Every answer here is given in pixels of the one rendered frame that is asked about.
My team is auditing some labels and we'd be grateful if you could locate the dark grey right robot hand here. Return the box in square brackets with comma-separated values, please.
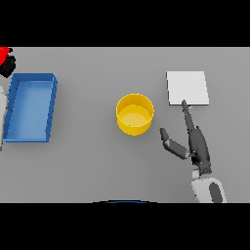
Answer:
[158, 99, 213, 176]

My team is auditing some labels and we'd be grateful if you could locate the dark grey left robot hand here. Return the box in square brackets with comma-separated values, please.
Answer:
[0, 55, 17, 79]

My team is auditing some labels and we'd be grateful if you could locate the red beaker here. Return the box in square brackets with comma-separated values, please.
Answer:
[0, 47, 14, 66]

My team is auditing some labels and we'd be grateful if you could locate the yellow bowl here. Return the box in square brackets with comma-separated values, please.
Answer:
[115, 93, 155, 137]

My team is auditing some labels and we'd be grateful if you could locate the pale square measuring scale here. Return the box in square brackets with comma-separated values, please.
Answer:
[166, 70, 210, 106]

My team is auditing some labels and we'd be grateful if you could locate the blue tray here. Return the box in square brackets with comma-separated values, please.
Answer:
[2, 72, 59, 144]

